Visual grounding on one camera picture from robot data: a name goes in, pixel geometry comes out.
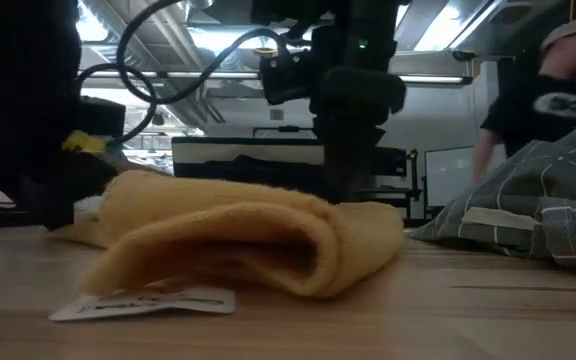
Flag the white tube light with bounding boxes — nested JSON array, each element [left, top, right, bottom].
[[166, 71, 260, 80], [78, 70, 162, 80], [397, 73, 473, 85]]

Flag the person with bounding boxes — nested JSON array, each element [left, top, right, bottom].
[[471, 18, 576, 186]]

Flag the white board panel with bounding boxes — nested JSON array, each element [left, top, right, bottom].
[[423, 144, 477, 209]]

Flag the black machine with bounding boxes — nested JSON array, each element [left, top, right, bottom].
[[373, 145, 422, 221]]

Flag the grey checked towel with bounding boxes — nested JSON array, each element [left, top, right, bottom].
[[406, 123, 576, 272]]

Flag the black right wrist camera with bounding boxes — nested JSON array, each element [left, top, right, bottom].
[[259, 48, 315, 107]]

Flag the orange yellow towel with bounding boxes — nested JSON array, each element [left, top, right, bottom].
[[47, 168, 406, 322]]

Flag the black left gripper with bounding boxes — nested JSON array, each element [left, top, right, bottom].
[[42, 97, 128, 232]]

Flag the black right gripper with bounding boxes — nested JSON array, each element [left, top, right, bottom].
[[309, 24, 408, 204]]

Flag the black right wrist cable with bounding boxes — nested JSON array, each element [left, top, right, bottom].
[[115, 0, 292, 107]]

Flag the navy blue fabric bin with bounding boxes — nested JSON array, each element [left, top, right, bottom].
[[170, 136, 329, 201]]

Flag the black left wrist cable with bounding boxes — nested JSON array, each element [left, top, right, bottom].
[[75, 62, 159, 146]]

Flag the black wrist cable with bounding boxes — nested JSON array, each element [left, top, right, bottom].
[[115, 0, 292, 107], [75, 62, 159, 146]]

